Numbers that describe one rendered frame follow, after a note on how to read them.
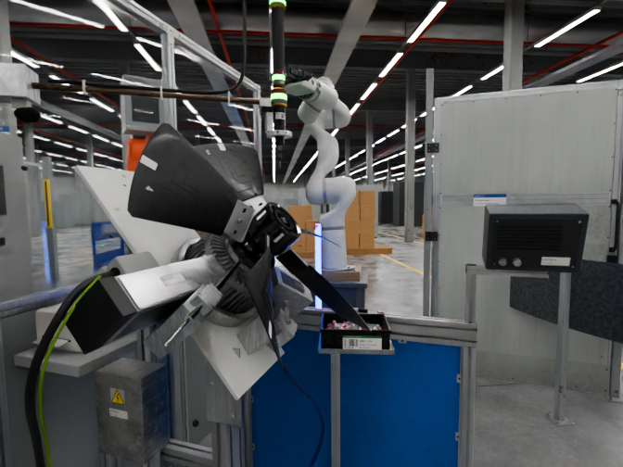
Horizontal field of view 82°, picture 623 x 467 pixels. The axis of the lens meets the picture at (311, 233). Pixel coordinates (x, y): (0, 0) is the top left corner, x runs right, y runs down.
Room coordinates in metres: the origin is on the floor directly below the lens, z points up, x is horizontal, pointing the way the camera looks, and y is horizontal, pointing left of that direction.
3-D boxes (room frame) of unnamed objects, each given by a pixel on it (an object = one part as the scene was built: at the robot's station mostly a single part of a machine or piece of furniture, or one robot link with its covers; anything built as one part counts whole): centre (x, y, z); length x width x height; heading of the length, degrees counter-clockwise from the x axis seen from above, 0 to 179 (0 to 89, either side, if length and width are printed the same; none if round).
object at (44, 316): (1.02, 0.70, 0.92); 0.17 x 0.16 x 0.11; 71
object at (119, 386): (0.91, 0.48, 0.73); 0.15 x 0.09 x 0.22; 71
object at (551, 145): (2.42, -1.39, 1.10); 1.21 x 0.06 x 2.20; 71
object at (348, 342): (1.15, -0.14, 0.85); 0.22 x 0.17 x 0.07; 86
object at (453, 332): (1.33, -0.12, 0.82); 0.90 x 0.04 x 0.08; 71
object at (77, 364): (1.08, 0.64, 0.85); 0.36 x 0.24 x 0.03; 161
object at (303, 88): (1.26, 0.04, 1.67); 0.11 x 0.10 x 0.07; 147
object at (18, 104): (0.85, 0.65, 1.48); 0.05 x 0.04 x 0.05; 106
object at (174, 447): (0.96, 0.34, 0.56); 0.19 x 0.04 x 0.04; 71
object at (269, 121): (1.01, 0.10, 1.50); 0.09 x 0.07 x 0.10; 106
